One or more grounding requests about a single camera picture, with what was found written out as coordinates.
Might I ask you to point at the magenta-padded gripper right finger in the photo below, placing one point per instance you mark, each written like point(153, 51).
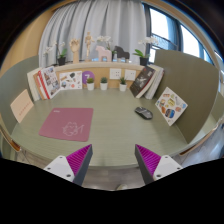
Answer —
point(165, 165)

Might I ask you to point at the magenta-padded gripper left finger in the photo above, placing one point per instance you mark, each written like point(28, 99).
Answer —
point(60, 165)

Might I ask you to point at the dark grey computer mouse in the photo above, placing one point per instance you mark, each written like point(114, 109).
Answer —
point(144, 113)

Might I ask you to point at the pink mouse pad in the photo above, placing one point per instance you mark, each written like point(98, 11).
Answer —
point(66, 123)

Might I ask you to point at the colourful sticker sheet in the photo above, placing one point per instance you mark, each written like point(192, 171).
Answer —
point(171, 106)

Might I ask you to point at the beige card booklet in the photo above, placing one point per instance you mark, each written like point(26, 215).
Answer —
point(21, 106)

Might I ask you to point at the brown book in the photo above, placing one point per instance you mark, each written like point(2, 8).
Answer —
point(36, 85)

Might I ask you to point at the red-spined magazine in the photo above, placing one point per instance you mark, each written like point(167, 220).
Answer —
point(50, 81)

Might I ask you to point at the small plant in white pot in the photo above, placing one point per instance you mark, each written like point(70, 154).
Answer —
point(104, 86)
point(90, 86)
point(123, 87)

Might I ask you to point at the green desk partition panel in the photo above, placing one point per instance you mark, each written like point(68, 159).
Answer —
point(13, 83)
point(186, 83)

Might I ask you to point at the white book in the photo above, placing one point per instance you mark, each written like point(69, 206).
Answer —
point(31, 85)

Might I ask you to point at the white sticker sheet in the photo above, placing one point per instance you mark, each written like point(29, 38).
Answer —
point(70, 80)

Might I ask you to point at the black book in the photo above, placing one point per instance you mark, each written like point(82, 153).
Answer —
point(141, 81)

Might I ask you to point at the purple round number sign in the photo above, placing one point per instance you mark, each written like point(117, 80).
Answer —
point(88, 76)

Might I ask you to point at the black wooden horse figure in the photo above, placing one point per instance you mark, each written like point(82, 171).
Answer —
point(120, 53)

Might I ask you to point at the wooden artist mannequin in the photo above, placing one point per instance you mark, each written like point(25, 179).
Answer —
point(88, 41)

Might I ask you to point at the light grey curtain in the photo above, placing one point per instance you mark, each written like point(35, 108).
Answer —
point(100, 20)

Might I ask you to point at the white wall socket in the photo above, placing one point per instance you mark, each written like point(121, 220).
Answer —
point(130, 75)
point(115, 73)

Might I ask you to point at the window with dark frame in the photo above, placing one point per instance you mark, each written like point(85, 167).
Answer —
point(160, 26)

